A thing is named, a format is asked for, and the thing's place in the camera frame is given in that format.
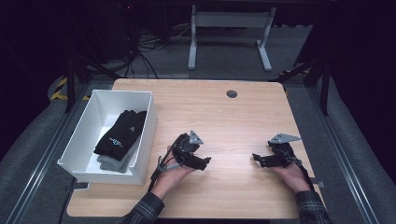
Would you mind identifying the yellow black hazard tape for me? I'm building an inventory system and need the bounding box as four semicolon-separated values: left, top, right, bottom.
49;77;92;102

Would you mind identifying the person's right hand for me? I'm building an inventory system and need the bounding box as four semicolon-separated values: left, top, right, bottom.
274;161;312;194

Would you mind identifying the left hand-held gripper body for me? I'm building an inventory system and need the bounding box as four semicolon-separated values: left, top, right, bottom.
170;130;207;171

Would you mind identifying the white storage box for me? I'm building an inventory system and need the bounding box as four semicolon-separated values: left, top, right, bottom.
56;89;158;186

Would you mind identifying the grey metal stand frame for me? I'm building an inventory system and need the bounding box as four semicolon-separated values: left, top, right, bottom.
187;4;277;72

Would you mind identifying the grey mitten with label patch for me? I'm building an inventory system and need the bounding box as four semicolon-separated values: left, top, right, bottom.
98;155;134;175

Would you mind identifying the aluminium floor rail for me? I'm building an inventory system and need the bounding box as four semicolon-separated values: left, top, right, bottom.
6;83;94;224
306;87;379;224

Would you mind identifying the small grey metal bracket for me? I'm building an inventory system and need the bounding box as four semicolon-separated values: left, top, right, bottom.
310;177;326;189

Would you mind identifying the person's left hand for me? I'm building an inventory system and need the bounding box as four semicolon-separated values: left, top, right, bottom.
149;146;196;201

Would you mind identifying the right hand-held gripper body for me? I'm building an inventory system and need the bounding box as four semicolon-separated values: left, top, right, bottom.
260;133;303;169

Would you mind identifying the right hand-held gripper black cable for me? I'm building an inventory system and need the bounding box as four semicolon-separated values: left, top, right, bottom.
284;148;316;191

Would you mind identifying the bundle of black floor cables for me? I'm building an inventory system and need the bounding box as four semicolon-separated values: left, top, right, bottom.
124;22;194;79

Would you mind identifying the black tripod stand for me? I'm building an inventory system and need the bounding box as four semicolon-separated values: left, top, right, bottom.
269;55;332;117
64;54;122;114

